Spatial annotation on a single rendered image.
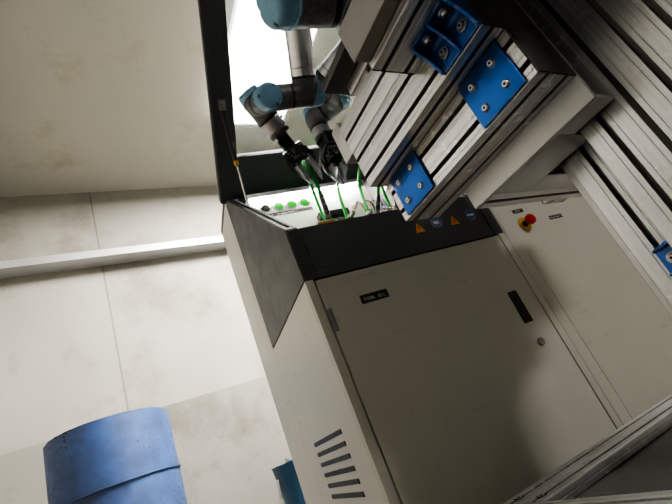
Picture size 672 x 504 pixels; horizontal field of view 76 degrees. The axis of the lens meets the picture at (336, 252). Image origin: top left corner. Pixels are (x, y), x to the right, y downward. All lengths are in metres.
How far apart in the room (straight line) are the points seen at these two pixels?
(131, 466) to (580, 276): 2.22
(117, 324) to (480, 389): 2.98
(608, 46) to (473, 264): 0.74
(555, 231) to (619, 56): 0.93
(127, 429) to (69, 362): 1.10
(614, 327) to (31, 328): 3.47
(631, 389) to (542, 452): 0.38
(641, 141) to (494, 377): 0.70
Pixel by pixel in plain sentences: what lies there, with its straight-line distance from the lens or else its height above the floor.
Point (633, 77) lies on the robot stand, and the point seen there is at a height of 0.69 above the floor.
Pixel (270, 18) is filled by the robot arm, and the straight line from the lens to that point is 0.99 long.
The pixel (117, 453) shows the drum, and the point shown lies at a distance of 2.65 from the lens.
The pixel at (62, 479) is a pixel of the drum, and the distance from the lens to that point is 2.75.
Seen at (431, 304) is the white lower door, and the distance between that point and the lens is 1.22.
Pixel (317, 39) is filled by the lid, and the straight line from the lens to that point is 1.89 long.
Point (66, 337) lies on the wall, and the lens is 3.70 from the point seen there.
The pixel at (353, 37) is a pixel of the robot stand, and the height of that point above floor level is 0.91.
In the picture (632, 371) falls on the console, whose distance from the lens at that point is 1.56.
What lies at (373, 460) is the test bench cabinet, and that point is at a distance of 1.05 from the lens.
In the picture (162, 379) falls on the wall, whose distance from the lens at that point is 3.57.
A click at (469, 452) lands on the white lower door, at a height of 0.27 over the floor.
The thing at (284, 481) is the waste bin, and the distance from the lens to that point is 3.18.
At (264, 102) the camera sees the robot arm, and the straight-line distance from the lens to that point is 1.30.
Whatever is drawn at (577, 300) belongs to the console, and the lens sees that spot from 1.53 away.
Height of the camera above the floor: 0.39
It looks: 23 degrees up
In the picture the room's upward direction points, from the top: 23 degrees counter-clockwise
